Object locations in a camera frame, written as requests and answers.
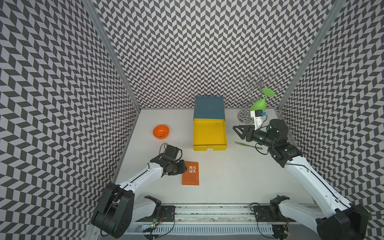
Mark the chrome wire glass rack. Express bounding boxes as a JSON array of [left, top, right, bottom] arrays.
[[238, 71, 282, 125]]

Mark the green handled knife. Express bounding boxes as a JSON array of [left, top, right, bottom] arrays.
[[235, 142, 263, 150]]

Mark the orange postcard pack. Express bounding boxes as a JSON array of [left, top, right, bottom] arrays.
[[182, 161, 200, 186]]

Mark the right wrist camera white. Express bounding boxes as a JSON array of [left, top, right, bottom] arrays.
[[253, 110, 267, 130]]

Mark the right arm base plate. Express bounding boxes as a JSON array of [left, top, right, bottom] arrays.
[[251, 205, 295, 223]]

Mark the green plastic wine glass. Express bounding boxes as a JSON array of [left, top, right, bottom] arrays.
[[250, 88, 276, 112]]

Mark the teal drawer cabinet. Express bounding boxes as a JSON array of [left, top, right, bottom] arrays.
[[194, 96, 225, 120]]

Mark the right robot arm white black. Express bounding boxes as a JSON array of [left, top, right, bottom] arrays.
[[233, 119, 369, 240]]

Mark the aluminium front rail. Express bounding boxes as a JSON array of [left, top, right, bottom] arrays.
[[83, 203, 349, 240]]

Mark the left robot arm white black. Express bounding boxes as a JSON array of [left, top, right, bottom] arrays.
[[91, 144, 187, 240]]

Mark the orange bowl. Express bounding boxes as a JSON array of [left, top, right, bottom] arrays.
[[153, 125, 170, 140]]

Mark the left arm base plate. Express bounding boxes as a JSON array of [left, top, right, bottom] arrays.
[[137, 205, 176, 223]]

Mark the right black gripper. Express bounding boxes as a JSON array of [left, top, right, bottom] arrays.
[[232, 124, 276, 148]]

